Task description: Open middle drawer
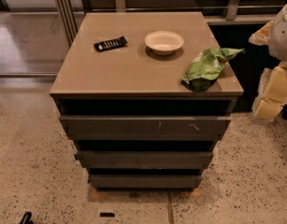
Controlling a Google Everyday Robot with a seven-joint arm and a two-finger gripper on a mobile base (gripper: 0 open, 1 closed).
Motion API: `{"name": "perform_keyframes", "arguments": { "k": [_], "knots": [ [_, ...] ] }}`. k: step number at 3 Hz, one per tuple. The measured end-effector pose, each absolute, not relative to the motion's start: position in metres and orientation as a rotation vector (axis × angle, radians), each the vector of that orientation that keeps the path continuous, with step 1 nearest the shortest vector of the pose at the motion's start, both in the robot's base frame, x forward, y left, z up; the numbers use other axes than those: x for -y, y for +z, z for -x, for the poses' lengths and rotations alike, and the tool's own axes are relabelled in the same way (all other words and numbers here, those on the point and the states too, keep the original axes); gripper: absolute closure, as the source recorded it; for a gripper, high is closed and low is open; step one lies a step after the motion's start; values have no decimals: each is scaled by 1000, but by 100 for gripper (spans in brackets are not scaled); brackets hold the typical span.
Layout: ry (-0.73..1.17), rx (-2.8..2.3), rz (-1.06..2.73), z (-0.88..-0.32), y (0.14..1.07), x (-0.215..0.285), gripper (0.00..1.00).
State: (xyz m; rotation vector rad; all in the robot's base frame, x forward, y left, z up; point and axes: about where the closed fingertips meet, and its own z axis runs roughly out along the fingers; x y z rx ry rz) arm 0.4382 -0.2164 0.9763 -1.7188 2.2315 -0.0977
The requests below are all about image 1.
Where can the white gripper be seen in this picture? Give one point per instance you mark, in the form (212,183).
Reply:
(282,36)

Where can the grey drawer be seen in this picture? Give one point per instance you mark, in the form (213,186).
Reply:
(144,160)
(185,128)
(145,181)

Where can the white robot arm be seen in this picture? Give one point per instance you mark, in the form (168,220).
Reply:
(274,35)

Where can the grey drawer cabinet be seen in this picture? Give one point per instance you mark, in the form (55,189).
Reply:
(134,81)

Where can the grey bottom drawer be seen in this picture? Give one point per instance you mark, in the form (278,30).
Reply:
(145,181)

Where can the grey top drawer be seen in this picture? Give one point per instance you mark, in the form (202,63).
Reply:
(185,128)

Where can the green chip bag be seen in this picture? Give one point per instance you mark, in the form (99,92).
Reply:
(206,68)

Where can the white paper bowl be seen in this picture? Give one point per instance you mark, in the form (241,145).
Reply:
(163,42)

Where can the black snack bar wrapper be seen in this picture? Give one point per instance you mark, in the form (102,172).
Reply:
(115,43)

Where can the black object on floor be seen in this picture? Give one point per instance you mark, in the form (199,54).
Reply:
(26,219)

